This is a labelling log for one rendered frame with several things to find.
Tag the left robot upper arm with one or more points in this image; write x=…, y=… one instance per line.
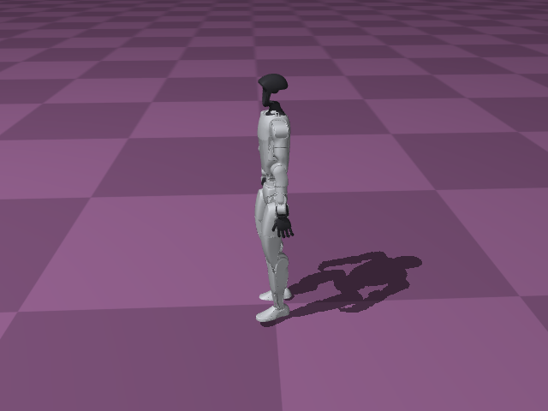
x=280, y=136

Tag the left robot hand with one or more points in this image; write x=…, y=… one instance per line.
x=283, y=224

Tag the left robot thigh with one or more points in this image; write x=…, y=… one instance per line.
x=271, y=243

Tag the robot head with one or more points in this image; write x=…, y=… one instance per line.
x=272, y=83

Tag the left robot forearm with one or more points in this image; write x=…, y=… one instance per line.
x=281, y=184

